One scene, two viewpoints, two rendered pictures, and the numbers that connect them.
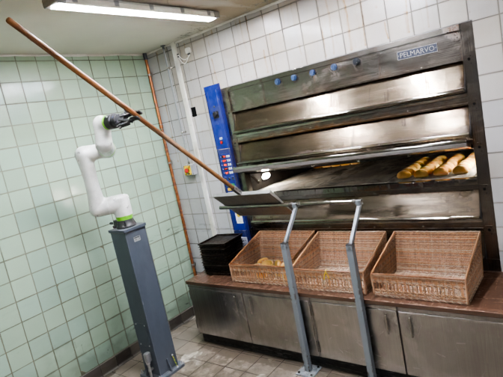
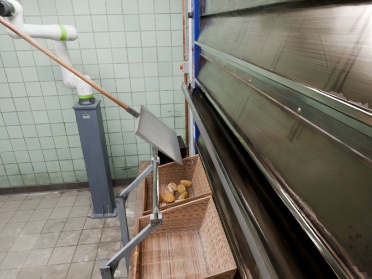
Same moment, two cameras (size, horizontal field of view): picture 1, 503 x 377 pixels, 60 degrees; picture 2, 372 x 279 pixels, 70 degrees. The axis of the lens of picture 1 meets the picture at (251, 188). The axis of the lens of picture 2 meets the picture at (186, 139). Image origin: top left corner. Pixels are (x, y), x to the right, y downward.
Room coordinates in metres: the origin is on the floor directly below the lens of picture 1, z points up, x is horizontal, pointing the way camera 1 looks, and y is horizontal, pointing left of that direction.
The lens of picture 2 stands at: (2.23, -1.32, 1.85)
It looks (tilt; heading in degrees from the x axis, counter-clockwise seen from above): 24 degrees down; 45
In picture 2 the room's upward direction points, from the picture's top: 1 degrees counter-clockwise
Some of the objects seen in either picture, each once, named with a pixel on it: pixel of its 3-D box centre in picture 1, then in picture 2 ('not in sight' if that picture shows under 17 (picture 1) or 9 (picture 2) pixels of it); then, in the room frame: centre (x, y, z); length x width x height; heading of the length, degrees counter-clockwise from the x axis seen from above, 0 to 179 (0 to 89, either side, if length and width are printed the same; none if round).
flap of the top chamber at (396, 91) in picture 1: (328, 103); (237, 35); (3.18, -0.67, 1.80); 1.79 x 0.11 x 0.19; 51
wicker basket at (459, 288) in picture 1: (427, 263); not in sight; (2.59, -0.97, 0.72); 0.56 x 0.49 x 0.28; 51
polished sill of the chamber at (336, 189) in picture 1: (345, 188); not in sight; (3.20, -0.68, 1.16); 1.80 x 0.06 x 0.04; 51
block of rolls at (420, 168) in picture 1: (441, 164); not in sight; (3.16, -1.40, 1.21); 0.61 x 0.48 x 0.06; 141
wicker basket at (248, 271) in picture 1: (273, 255); (175, 187); (3.35, -0.07, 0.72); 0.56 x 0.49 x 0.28; 51
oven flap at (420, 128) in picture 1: (334, 139); (233, 98); (3.18, -0.67, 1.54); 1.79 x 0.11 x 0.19; 51
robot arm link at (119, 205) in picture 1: (120, 206); (82, 86); (3.25, 0.99, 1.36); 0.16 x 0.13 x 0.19; 105
